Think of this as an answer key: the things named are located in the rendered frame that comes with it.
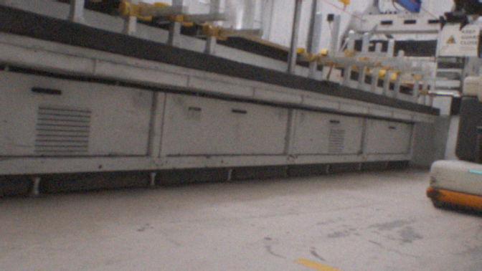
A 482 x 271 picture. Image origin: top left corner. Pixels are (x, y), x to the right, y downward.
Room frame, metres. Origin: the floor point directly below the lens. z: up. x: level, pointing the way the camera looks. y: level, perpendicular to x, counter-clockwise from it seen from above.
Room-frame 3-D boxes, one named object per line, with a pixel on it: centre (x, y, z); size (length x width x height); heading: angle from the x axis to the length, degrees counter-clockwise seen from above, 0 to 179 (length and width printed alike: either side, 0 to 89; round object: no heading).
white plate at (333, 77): (3.37, -0.58, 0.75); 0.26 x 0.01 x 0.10; 142
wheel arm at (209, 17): (2.22, 0.28, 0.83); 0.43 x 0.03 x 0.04; 52
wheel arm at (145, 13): (2.03, 0.43, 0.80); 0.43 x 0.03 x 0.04; 52
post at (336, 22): (3.41, -0.57, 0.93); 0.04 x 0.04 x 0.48; 52
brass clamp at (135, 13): (2.05, 0.49, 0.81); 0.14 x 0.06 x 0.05; 142
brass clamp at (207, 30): (2.44, 0.18, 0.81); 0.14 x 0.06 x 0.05; 142
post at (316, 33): (3.21, -0.42, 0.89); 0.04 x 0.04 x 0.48; 52
